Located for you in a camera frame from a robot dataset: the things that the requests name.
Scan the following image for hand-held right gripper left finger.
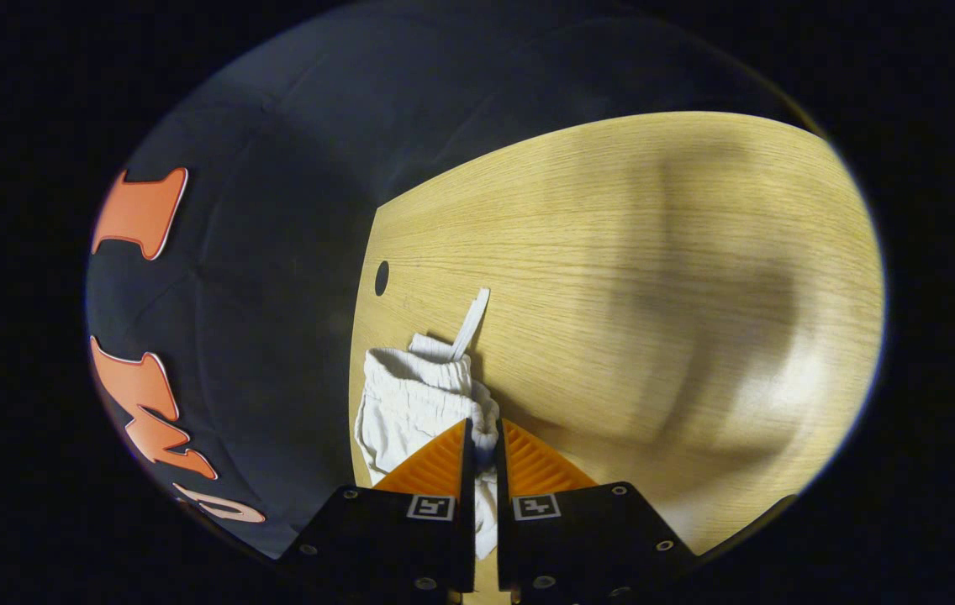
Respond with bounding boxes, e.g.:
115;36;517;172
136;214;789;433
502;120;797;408
276;418;478;596

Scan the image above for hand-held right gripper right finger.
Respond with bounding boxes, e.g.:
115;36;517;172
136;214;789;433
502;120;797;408
495;418;699;596

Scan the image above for white jeans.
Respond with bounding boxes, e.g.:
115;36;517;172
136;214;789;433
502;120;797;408
353;288;502;561

